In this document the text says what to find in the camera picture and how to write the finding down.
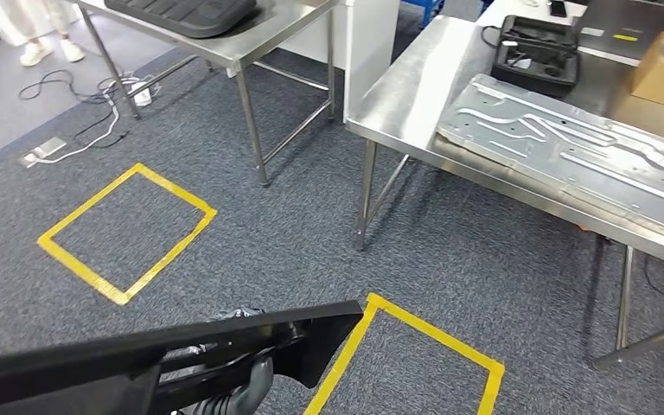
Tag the grey flat board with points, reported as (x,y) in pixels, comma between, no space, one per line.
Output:
(641,23)

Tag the black ribbed plastic panel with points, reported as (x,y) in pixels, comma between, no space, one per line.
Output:
(183,14)

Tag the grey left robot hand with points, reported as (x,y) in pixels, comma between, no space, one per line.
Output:
(260,381)

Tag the metal floor socket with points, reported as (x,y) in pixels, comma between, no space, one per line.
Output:
(45,150)

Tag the yellow floor tape square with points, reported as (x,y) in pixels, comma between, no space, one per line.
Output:
(423,329)
(57,252)

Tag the person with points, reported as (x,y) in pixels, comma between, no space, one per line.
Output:
(34,28)

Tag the white cabinet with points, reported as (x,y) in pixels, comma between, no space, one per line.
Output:
(366,46)

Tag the black phone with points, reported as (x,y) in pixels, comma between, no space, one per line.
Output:
(558,8)

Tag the stainless steel table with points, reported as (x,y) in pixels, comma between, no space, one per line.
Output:
(263,34)
(412,86)

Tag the white power strip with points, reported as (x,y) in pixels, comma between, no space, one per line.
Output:
(142,96)

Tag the black plastic plate part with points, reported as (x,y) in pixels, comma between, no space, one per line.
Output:
(108,361)

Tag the black foam tool case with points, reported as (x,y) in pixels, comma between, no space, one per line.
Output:
(538,57)

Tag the stamped sheet metal panel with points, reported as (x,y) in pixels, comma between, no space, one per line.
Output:
(567,149)

